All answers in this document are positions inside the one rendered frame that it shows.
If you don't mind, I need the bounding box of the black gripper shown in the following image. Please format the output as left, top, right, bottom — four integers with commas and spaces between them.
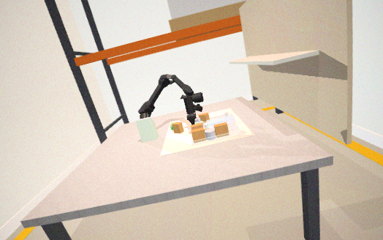
185, 103, 197, 125

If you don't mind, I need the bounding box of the brown box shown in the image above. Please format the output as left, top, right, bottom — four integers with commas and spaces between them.
214, 122, 229, 135
191, 123, 203, 130
191, 128, 206, 140
198, 113, 210, 122

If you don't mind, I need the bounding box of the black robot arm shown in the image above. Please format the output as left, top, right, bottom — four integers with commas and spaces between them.
138, 74, 204, 119

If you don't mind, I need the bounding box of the orange cube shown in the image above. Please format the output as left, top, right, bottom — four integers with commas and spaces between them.
172, 122, 184, 134

